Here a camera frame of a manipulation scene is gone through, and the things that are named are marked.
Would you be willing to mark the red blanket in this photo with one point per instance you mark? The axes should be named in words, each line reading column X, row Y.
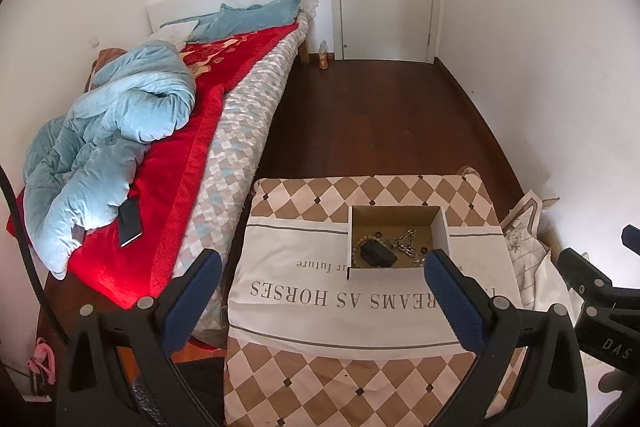
column 190, row 147

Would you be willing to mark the black phone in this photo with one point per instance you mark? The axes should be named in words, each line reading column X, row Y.
column 130, row 222

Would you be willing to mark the cardboard box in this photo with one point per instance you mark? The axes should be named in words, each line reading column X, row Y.
column 390, row 219

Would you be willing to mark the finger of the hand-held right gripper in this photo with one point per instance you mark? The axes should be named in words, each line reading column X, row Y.
column 631, row 238
column 585, row 277

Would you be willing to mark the white pillow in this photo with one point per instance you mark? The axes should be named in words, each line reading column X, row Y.
column 177, row 31

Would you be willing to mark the blue blanket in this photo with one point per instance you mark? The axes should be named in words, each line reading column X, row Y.
column 250, row 19

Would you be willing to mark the plastic bottle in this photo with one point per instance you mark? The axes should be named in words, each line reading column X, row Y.
column 323, row 57

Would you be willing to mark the light blue duvet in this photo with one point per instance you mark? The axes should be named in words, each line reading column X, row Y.
column 115, row 122

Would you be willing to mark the brown pillow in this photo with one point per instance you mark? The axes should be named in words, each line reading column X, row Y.
column 107, row 59

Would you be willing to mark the grid pattern tote bag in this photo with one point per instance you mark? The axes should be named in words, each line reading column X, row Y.
column 530, row 247

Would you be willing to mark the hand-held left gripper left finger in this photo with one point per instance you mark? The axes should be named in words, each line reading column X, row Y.
column 192, row 302

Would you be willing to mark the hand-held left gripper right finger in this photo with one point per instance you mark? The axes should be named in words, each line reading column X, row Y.
column 450, row 302

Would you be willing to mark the bed with checked sheet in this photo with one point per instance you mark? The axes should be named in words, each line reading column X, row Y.
column 245, row 122

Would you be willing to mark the brown checkered tablecloth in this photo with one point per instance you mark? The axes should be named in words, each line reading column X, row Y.
column 350, row 192

